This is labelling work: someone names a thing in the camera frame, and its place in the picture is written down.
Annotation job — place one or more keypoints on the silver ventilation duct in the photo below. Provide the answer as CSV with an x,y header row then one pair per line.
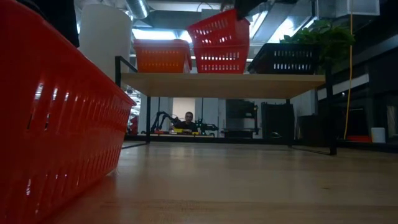
x,y
138,7

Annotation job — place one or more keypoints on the black cabinet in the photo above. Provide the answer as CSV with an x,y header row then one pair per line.
x,y
276,121

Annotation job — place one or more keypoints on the white cup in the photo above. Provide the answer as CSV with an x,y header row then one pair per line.
x,y
378,134

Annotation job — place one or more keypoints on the grey ceiling box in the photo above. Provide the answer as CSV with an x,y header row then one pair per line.
x,y
206,14

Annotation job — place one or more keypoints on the green potted plant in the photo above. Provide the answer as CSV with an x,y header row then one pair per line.
x,y
329,40

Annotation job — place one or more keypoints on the black background robot arm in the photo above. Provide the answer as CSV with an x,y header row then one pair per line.
x,y
208,127
161,116

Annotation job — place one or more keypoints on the black equipment rack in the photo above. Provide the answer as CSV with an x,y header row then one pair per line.
x,y
241,109

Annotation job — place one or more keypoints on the orange flat tray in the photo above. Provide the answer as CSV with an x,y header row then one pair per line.
x,y
357,138

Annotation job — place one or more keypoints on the wooden shelf black metal legs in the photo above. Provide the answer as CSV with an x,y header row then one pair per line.
x,y
217,85

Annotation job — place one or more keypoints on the orange plastic basket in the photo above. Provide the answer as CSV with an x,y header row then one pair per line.
x,y
161,61

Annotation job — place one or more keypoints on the person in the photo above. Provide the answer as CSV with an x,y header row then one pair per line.
x,y
186,124

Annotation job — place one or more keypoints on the white shade table lamp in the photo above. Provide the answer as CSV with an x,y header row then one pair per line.
x,y
105,37

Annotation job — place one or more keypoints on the white ceiling unit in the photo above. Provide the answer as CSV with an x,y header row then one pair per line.
x,y
357,7

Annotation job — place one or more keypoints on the black shelving unit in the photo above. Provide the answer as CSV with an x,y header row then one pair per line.
x,y
382,77

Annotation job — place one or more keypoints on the black metal rig frame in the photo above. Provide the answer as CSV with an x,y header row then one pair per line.
x,y
248,140

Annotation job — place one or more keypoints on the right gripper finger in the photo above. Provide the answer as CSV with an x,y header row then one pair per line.
x,y
245,6

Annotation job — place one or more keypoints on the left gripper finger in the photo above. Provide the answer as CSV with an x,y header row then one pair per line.
x,y
56,18

